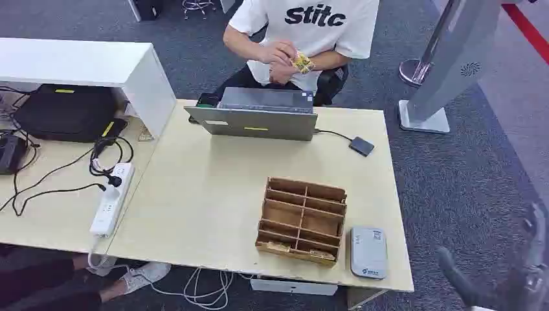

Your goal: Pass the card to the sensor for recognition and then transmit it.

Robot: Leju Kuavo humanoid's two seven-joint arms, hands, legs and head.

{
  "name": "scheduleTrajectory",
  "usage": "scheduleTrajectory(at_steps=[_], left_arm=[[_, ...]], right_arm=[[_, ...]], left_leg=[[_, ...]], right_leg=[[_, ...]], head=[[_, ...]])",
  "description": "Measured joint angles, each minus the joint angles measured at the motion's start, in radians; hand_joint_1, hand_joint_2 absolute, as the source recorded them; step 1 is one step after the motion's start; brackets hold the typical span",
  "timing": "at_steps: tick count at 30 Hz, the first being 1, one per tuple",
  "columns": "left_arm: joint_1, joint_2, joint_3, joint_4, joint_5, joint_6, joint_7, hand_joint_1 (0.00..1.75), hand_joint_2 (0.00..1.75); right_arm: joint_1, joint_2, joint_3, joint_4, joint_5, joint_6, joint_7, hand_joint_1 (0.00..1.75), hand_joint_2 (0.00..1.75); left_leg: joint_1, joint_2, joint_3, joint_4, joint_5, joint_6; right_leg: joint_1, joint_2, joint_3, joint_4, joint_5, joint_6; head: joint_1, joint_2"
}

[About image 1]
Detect white cable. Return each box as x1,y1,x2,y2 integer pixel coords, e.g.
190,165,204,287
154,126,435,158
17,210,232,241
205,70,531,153
87,236,235,311

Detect grey laptop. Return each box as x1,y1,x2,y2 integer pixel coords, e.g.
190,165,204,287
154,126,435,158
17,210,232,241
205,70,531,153
184,87,319,142

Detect person with white shoes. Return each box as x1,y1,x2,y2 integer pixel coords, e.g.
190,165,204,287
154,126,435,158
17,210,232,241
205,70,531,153
0,244,172,311

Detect black bag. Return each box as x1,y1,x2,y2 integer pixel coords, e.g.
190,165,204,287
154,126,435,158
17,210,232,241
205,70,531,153
12,84,129,144

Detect chrome chair base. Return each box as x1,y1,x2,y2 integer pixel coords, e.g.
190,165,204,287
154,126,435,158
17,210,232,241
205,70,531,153
181,0,218,19

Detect yellow printed cards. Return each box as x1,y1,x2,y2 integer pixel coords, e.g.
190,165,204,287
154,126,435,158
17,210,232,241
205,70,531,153
291,52,316,75

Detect white power strip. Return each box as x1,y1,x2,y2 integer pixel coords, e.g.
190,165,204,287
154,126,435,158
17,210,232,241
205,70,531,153
89,162,136,238

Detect wooden card box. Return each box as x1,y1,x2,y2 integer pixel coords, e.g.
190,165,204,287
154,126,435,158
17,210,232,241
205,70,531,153
255,176,348,269

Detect black device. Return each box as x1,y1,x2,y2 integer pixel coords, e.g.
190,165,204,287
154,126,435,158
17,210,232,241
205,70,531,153
0,133,30,176

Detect grey kiosk stand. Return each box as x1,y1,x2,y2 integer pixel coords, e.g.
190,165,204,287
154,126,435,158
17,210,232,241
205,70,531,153
398,0,515,135

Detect grey card reader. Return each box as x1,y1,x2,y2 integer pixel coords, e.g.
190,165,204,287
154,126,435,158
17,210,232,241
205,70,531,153
349,226,389,281

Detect red barrier belt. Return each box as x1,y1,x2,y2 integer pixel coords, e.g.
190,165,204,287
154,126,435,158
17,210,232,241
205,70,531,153
500,3,549,66

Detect black cabinet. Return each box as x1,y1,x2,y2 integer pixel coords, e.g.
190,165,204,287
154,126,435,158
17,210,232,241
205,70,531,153
128,0,164,22

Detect person's left hand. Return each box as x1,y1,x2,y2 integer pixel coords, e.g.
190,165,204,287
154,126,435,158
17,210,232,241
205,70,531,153
269,60,299,86

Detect black phone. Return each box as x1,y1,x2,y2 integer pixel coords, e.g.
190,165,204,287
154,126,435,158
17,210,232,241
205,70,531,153
194,91,222,109

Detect card with yellow print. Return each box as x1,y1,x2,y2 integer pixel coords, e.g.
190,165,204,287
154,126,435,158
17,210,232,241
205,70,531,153
308,249,337,262
266,241,293,254

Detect black laptop cable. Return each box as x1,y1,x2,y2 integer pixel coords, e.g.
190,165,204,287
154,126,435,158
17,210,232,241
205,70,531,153
314,128,355,143

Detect small dark adapter box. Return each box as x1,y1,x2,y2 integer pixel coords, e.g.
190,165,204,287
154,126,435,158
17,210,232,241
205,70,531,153
348,135,375,158

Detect person's right hand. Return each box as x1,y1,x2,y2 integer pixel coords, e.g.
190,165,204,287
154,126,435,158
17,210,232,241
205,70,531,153
259,40,298,67

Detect white box under desk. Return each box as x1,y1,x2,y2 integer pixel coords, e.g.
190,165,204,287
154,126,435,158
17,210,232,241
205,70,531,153
250,276,339,297

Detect chrome stanchion post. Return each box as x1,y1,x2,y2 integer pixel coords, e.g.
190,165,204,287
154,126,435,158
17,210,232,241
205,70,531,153
398,0,456,88

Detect black office chair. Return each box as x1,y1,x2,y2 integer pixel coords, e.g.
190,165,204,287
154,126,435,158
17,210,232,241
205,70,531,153
312,63,351,108

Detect person in white shirt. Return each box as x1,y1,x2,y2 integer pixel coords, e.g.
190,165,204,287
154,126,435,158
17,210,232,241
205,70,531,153
214,0,381,106

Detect white desk shelf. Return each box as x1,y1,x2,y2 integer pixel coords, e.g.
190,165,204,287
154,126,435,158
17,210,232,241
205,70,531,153
0,37,177,139

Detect black power cable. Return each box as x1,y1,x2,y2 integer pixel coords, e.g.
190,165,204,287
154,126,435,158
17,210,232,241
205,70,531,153
0,128,135,218

